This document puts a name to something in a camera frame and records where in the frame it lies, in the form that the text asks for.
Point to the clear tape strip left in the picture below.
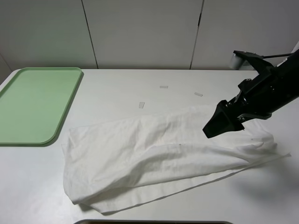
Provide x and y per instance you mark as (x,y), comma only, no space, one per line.
(141,105)

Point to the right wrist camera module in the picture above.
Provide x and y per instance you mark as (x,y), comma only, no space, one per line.
(242,58)

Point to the green plastic tray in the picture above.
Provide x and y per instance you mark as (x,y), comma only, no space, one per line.
(34,104)

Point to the white short sleeve shirt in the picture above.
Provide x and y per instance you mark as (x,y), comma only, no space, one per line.
(121,164)

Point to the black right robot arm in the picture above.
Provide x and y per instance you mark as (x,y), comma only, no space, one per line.
(284,78)

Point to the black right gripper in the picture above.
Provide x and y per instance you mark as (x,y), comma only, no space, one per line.
(254,101)

